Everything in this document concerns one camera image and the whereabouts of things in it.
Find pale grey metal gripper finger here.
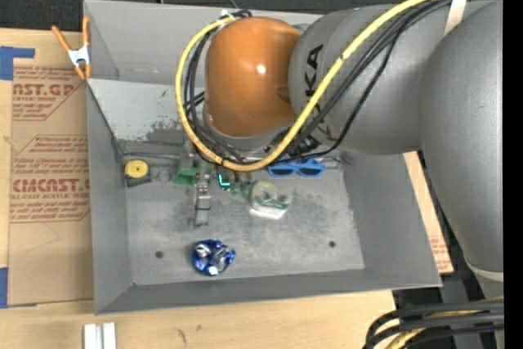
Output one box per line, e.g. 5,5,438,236
193,183,213,228

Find blue crumpled foil packet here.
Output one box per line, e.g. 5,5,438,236
190,239,237,277

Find white and green tape dispenser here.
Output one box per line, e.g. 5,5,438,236
248,181,293,221

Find blue sunglasses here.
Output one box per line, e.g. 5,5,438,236
266,158,327,180

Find grey metal bin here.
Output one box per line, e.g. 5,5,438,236
83,0,444,315

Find brown cardboard board, red print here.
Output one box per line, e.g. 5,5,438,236
0,27,96,306

